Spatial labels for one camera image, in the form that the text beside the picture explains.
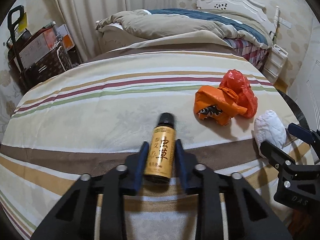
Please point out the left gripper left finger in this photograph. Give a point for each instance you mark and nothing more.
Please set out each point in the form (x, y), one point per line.
(95, 204)

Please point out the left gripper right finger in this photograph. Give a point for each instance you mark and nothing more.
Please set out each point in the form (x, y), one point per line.
(226, 205)

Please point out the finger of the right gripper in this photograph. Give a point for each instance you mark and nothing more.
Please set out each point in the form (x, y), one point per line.
(301, 133)
(278, 159)

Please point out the white paper ball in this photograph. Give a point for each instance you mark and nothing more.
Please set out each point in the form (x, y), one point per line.
(268, 127)

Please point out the yellow bottle black cap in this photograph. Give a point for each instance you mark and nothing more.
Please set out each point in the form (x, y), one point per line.
(160, 158)

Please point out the white door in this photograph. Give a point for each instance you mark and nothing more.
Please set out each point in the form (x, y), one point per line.
(305, 88)

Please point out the white plastic drawer unit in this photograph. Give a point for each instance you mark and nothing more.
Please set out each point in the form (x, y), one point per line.
(274, 63)

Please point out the red plastic bag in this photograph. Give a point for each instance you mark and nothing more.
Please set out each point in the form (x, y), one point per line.
(240, 85)

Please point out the orange plastic bag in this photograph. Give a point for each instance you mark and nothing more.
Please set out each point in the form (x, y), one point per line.
(220, 104)

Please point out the plaid bed sheet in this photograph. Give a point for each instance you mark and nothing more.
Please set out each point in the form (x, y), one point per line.
(256, 56)

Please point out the striped bed sheet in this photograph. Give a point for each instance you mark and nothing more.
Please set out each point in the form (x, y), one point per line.
(91, 118)

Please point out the white wooden headboard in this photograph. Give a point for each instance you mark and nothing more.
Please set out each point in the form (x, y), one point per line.
(250, 8)

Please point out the patterned brown storage box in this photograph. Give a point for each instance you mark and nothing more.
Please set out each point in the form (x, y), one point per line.
(55, 62)

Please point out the white orange small box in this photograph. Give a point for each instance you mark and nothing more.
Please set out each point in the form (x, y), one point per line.
(67, 40)

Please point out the cardboard box with orange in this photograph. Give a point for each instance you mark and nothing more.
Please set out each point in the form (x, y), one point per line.
(39, 47)

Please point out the beige and blue quilt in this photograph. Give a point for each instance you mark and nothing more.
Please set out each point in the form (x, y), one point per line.
(153, 24)

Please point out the white curtain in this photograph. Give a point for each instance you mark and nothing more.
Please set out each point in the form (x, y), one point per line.
(80, 17)

